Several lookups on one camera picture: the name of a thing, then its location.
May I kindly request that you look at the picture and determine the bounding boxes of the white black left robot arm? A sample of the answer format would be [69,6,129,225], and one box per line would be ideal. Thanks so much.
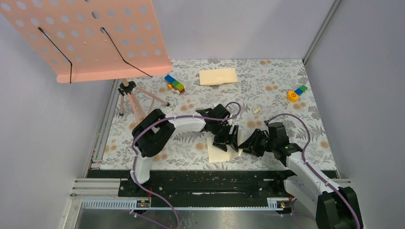
[129,104,239,196]

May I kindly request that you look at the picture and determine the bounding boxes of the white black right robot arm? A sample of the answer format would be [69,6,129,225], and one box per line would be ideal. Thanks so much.
[238,122,363,229]

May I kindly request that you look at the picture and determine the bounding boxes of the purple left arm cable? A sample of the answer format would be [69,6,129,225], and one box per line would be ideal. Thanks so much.
[129,101,242,229]

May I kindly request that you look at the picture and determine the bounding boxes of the yellow blue green toy blocks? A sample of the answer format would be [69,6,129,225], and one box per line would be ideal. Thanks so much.
[287,85,308,103]

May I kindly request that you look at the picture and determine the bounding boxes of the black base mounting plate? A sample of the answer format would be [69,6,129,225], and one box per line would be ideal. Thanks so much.
[86,169,339,208]

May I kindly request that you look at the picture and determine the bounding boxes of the cream envelope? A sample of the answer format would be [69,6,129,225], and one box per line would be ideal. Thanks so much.
[199,68,238,86]

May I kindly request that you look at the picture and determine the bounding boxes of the multicolour toy block car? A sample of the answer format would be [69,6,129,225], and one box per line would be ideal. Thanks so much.
[164,75,185,94]

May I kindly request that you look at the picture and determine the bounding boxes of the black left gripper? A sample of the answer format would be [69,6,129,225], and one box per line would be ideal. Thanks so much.
[211,121,238,153]

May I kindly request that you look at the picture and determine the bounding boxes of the aluminium frame rail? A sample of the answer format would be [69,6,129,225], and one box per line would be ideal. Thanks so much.
[63,177,364,229]

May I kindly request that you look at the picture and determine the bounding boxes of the pink tripod music stand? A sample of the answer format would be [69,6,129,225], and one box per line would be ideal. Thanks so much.
[0,0,172,122]

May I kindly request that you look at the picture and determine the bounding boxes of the small cream crumb piece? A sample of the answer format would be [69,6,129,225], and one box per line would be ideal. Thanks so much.
[253,107,261,114]

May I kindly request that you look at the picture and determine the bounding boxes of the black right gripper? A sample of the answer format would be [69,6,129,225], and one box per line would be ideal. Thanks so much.
[238,128,277,157]

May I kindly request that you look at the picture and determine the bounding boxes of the floral patterned table mat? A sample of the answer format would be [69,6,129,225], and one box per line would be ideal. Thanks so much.
[100,59,337,171]

